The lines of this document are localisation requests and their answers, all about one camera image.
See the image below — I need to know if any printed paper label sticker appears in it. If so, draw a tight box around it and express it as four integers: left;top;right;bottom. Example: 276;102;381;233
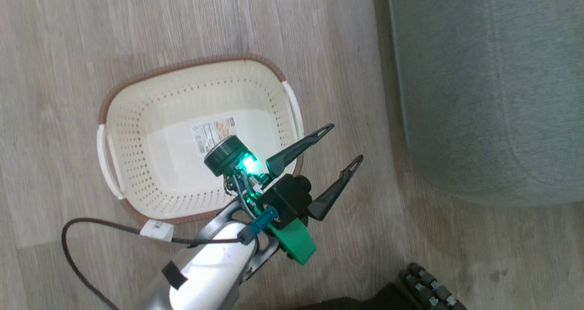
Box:
190;116;238;156

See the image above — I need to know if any cream perforated basket brown rim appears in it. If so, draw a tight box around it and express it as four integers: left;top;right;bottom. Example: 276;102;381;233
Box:
96;55;306;225

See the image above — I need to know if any grey fabric sofa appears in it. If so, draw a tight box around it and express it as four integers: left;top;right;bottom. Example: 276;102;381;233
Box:
386;0;584;208

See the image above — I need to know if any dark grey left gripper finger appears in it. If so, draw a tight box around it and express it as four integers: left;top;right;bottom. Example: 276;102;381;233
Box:
307;154;365;222
265;123;335;177

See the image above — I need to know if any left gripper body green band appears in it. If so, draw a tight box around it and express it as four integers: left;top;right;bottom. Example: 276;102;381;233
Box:
203;135;318;266

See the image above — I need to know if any left arm cable white tag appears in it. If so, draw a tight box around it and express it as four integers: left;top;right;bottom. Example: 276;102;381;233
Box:
61;206;280;310

